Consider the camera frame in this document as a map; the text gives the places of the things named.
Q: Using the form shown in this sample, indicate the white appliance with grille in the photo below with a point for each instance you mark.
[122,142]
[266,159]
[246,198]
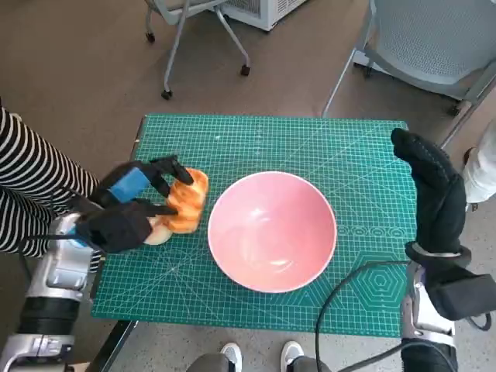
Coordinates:
[267,11]

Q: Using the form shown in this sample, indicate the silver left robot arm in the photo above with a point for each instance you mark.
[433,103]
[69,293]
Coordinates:
[58,271]

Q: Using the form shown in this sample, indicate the round pale toy bun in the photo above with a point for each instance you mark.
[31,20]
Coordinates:
[159,234]

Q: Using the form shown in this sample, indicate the person in white clothing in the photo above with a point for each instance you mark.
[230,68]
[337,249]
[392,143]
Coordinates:
[482,174]

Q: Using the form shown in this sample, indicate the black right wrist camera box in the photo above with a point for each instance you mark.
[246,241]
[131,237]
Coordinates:
[465,296]

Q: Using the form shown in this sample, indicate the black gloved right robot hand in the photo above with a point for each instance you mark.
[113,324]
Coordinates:
[441,205]

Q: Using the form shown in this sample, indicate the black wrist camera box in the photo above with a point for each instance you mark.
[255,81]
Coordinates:
[116,228]
[465,296]

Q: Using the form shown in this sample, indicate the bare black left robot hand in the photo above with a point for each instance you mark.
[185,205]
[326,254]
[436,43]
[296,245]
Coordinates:
[128,184]

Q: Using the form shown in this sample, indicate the grey mesh chair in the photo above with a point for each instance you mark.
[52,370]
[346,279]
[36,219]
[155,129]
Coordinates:
[426,38]

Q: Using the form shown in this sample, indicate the person with white shoes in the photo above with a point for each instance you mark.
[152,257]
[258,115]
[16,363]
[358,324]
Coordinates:
[231,354]

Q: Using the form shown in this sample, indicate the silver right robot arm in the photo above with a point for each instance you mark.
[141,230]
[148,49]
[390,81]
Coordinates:
[426,317]

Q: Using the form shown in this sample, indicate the grey chair with castors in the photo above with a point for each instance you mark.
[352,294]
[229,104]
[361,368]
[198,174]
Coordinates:
[176,38]

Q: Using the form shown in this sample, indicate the long orange striped toy bread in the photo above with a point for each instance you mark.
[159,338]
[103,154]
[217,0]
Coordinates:
[190,209]

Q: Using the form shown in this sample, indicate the green cutting mat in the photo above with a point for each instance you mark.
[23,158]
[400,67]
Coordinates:
[271,143]

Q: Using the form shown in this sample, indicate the beige board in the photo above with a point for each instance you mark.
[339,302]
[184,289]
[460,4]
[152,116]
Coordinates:
[77,367]

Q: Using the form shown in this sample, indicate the pink bowl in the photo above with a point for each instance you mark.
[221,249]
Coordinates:
[271,232]

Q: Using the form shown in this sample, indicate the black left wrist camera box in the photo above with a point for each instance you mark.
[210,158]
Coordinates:
[116,228]

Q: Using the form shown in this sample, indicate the person in striped clothing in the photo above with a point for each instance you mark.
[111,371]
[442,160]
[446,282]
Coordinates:
[35,170]

